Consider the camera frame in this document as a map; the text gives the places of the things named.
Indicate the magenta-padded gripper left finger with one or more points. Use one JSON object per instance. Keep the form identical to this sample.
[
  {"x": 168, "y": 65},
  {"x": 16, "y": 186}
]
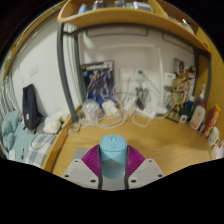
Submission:
[{"x": 78, "y": 171}]

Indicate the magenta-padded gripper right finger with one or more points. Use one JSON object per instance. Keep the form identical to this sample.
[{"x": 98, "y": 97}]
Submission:
[{"x": 146, "y": 171}]

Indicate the light blue computer mouse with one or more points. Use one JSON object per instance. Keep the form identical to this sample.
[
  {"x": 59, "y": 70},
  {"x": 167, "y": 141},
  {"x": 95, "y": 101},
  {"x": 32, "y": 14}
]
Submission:
[{"x": 113, "y": 156}]

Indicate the plaid bed sheet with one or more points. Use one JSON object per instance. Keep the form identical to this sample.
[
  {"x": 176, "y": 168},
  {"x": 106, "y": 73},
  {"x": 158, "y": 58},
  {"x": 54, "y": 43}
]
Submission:
[{"x": 38, "y": 150}]

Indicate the white crumpled cloth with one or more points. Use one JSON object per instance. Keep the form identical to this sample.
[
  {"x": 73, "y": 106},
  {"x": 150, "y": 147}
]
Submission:
[{"x": 53, "y": 123}]

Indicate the white desk lamp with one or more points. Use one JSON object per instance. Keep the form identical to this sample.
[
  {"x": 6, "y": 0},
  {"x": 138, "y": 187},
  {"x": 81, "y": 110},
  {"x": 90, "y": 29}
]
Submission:
[{"x": 161, "y": 110}]

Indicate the small white desk clock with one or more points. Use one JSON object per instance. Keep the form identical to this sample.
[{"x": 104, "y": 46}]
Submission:
[{"x": 183, "y": 119}]

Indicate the white charger block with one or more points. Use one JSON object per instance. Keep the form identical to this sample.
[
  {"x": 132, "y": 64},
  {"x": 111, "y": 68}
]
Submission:
[{"x": 109, "y": 108}]

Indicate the glass jar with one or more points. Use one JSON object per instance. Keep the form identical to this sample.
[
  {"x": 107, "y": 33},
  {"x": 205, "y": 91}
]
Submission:
[{"x": 142, "y": 98}]

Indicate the clear plastic food container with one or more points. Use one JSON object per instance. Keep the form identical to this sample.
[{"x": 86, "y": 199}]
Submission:
[{"x": 217, "y": 151}]

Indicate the white lotion pump bottle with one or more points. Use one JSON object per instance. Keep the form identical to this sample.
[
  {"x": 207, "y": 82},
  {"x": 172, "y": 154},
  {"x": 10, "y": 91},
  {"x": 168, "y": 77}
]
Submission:
[{"x": 198, "y": 116}]

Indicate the dark backpack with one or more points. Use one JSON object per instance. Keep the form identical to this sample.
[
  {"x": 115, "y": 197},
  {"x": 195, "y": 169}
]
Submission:
[{"x": 31, "y": 108}]

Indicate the teal blanket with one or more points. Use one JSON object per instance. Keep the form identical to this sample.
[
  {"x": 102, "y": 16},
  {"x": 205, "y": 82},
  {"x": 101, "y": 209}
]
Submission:
[{"x": 10, "y": 128}]

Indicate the beige robot model figure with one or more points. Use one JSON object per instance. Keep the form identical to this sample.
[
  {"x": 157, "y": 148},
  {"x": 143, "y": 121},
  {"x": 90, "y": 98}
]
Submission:
[{"x": 180, "y": 96}]

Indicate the robot model kit box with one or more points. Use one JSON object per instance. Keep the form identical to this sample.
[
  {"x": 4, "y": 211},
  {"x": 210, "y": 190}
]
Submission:
[{"x": 98, "y": 80}]

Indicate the clear spray bottle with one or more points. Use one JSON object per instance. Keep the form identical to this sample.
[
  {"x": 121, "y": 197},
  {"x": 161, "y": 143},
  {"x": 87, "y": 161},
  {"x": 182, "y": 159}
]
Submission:
[{"x": 201, "y": 95}]

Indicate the wooden shelf unit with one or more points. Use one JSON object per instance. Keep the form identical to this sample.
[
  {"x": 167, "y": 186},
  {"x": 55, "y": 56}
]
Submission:
[{"x": 133, "y": 16}]

